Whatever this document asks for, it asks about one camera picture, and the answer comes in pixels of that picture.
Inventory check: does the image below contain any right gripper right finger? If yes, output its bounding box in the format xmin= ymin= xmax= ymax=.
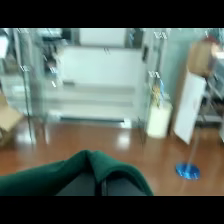
xmin=105 ymin=175 xmax=148 ymax=197

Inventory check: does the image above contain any brown cardboard box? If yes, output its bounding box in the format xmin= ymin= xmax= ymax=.
xmin=186 ymin=39 xmax=219 ymax=78
xmin=0 ymin=94 xmax=25 ymax=148

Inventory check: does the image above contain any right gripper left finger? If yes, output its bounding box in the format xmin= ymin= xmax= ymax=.
xmin=56 ymin=171 xmax=102 ymax=197

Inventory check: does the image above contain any white board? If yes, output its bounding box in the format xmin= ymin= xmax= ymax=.
xmin=172 ymin=70 xmax=208 ymax=145

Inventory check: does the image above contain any dark green garment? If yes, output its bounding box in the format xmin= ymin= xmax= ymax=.
xmin=0 ymin=149 xmax=155 ymax=197

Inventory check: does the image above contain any blue round floor stand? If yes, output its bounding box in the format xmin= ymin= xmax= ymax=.
xmin=175 ymin=133 xmax=202 ymax=181

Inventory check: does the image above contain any cream round bin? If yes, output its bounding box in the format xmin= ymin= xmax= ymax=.
xmin=146 ymin=99 xmax=174 ymax=140

